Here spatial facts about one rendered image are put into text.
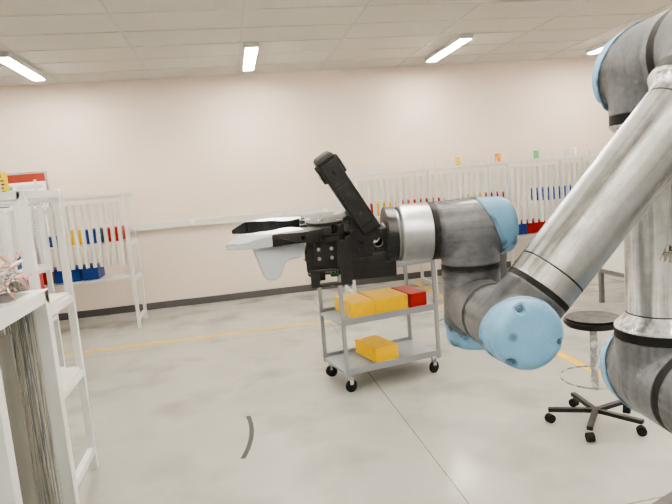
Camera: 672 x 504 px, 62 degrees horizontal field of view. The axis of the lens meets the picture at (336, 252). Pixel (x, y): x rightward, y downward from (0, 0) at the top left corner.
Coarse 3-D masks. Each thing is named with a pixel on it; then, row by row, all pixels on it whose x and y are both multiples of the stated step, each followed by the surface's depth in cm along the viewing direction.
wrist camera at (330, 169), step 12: (324, 156) 68; (336, 156) 69; (324, 168) 67; (336, 168) 68; (324, 180) 69; (336, 180) 68; (348, 180) 68; (336, 192) 68; (348, 192) 68; (348, 204) 69; (360, 204) 69; (360, 216) 69; (372, 216) 69; (360, 228) 70; (372, 228) 70
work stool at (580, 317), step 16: (576, 320) 339; (592, 320) 336; (608, 320) 333; (592, 336) 344; (592, 352) 345; (592, 368) 347; (592, 384) 348; (576, 400) 377; (592, 416) 340; (624, 416) 337; (592, 432) 329; (640, 432) 330
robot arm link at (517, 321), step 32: (640, 128) 58; (608, 160) 59; (640, 160) 57; (576, 192) 60; (608, 192) 58; (640, 192) 58; (544, 224) 62; (576, 224) 58; (608, 224) 58; (544, 256) 59; (576, 256) 58; (608, 256) 59; (480, 288) 66; (512, 288) 59; (544, 288) 58; (576, 288) 59; (480, 320) 61; (512, 320) 56; (544, 320) 56; (512, 352) 56; (544, 352) 57
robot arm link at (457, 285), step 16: (448, 272) 72; (464, 272) 70; (480, 272) 70; (496, 272) 71; (448, 288) 72; (464, 288) 69; (448, 304) 72; (448, 320) 73; (448, 336) 74; (464, 336) 71
